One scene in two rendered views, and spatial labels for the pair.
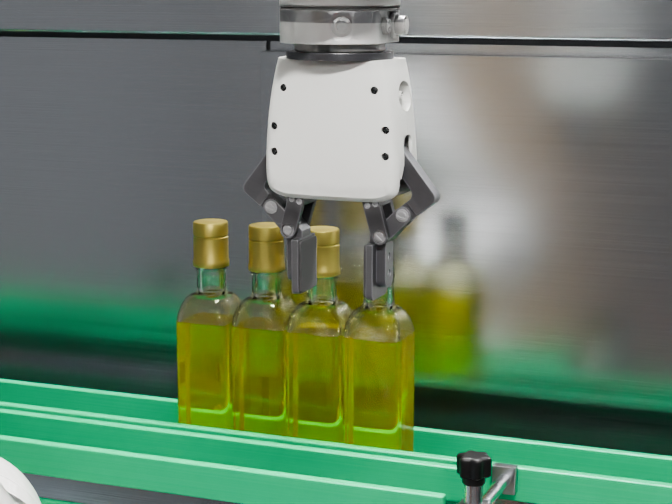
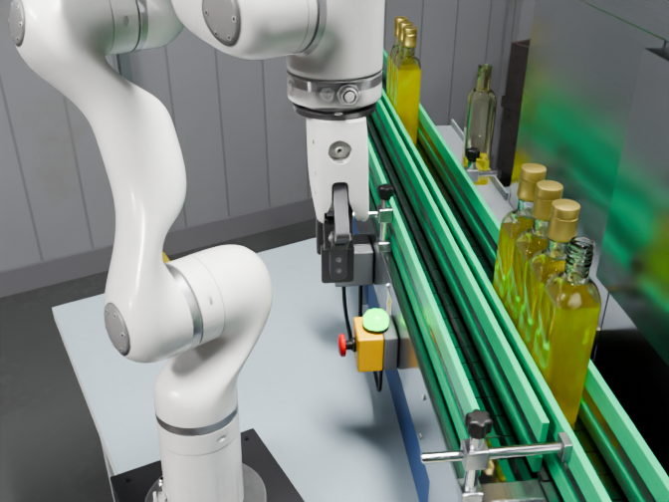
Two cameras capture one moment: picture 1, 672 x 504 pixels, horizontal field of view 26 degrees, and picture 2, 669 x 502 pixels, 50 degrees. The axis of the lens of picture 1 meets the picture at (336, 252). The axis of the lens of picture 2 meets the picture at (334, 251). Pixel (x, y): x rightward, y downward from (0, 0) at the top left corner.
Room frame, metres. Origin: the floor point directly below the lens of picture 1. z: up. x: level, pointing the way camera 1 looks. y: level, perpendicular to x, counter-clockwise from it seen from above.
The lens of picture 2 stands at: (0.74, -0.56, 1.71)
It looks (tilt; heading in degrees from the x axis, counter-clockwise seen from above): 30 degrees down; 63
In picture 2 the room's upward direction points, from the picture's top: straight up
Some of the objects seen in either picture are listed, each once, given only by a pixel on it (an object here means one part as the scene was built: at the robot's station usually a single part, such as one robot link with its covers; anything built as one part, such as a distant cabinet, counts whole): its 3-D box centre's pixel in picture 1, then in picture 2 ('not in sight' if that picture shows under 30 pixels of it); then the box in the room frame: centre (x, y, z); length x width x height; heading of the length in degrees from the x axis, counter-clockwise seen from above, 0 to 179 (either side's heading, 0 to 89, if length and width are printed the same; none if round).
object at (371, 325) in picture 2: not in sight; (375, 319); (1.26, 0.30, 1.01); 0.04 x 0.04 x 0.03
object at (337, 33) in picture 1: (343, 29); (334, 86); (1.02, 0.00, 1.53); 0.09 x 0.08 x 0.03; 69
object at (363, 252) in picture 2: not in sight; (351, 260); (1.36, 0.57, 0.96); 0.08 x 0.08 x 0.08; 69
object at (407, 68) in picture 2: not in sight; (407, 85); (1.70, 0.92, 1.19); 0.06 x 0.06 x 0.28; 69
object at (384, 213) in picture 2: not in sight; (372, 219); (1.34, 0.45, 1.11); 0.07 x 0.04 x 0.13; 159
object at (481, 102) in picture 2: not in sight; (479, 125); (1.70, 0.63, 1.18); 0.06 x 0.06 x 0.26; 61
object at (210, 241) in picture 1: (210, 243); (531, 181); (1.39, 0.12, 1.31); 0.04 x 0.04 x 0.04
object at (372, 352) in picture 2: not in sight; (373, 344); (1.26, 0.30, 0.96); 0.07 x 0.07 x 0.07; 69
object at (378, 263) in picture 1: (392, 251); (338, 257); (1.01, -0.04, 1.37); 0.03 x 0.03 x 0.07; 69
